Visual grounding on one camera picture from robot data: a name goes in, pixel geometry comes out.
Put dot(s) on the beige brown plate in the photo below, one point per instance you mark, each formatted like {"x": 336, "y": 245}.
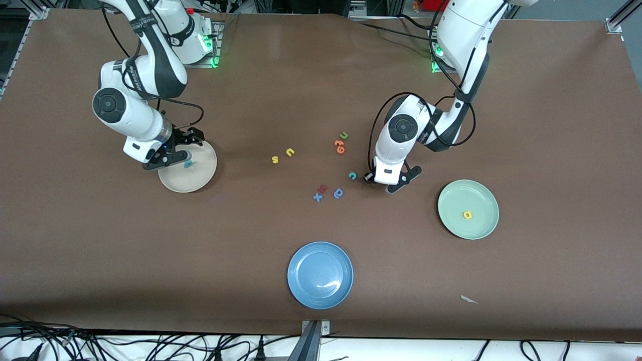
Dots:
{"x": 190, "y": 180}

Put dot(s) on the silver corner bracket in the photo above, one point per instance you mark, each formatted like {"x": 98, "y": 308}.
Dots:
{"x": 325, "y": 328}

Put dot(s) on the dark aluminium profile beam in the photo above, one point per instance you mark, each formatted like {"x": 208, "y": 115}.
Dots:
{"x": 307, "y": 346}

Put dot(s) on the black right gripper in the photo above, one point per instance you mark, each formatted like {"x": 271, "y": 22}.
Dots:
{"x": 181, "y": 138}

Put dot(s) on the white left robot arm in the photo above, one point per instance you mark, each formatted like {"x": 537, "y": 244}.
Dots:
{"x": 466, "y": 30}

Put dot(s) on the white paper scrap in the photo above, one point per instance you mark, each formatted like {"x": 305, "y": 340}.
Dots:
{"x": 468, "y": 299}

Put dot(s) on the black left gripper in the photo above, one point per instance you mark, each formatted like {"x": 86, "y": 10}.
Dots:
{"x": 370, "y": 179}

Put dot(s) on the blue foam letter a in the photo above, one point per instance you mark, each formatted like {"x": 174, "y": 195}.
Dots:
{"x": 341, "y": 194}

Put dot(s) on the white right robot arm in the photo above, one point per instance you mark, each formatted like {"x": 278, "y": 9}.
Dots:
{"x": 125, "y": 110}

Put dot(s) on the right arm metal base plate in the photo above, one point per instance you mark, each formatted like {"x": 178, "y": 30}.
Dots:
{"x": 217, "y": 40}

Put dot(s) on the light green plate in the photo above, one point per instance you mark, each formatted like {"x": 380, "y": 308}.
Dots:
{"x": 476, "y": 200}

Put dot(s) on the blue plate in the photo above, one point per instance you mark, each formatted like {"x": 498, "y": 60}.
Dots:
{"x": 320, "y": 275}

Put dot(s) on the red box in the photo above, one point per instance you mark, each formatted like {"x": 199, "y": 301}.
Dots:
{"x": 431, "y": 5}

